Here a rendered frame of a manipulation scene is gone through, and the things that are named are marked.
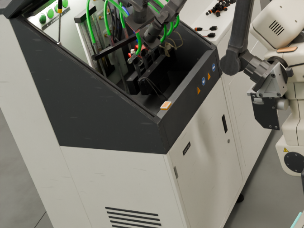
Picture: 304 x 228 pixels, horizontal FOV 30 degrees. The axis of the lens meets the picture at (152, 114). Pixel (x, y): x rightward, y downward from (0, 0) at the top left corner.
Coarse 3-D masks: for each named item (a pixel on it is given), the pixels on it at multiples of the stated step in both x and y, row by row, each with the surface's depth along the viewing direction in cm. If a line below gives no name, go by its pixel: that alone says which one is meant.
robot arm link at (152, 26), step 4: (156, 20) 244; (152, 24) 244; (156, 24) 244; (160, 24) 244; (148, 28) 247; (152, 28) 244; (156, 28) 243; (160, 28) 244; (152, 32) 246; (156, 32) 245; (160, 32) 247
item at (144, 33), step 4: (144, 28) 255; (140, 32) 253; (144, 32) 254; (148, 32) 248; (140, 36) 252; (144, 36) 251; (148, 36) 249; (152, 36) 248; (156, 36) 248; (144, 40) 252; (148, 40) 251; (152, 40) 251; (156, 40) 254; (148, 44) 251; (152, 44) 252; (156, 44) 253; (152, 48) 251
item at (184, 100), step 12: (204, 60) 274; (192, 72) 266; (204, 72) 273; (216, 72) 285; (180, 84) 259; (192, 84) 261; (180, 96) 251; (192, 96) 262; (204, 96) 274; (168, 108) 243; (180, 108) 252; (192, 108) 262; (168, 120) 242; (180, 120) 252; (168, 132) 243; (180, 132) 253
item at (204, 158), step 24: (216, 96) 286; (192, 120) 263; (216, 120) 287; (192, 144) 264; (216, 144) 288; (192, 168) 265; (216, 168) 289; (192, 192) 266; (216, 192) 290; (192, 216) 267; (216, 216) 292
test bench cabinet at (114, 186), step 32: (96, 160) 264; (128, 160) 254; (160, 160) 245; (96, 192) 278; (128, 192) 267; (160, 192) 257; (96, 224) 293; (128, 224) 280; (160, 224) 269; (224, 224) 302
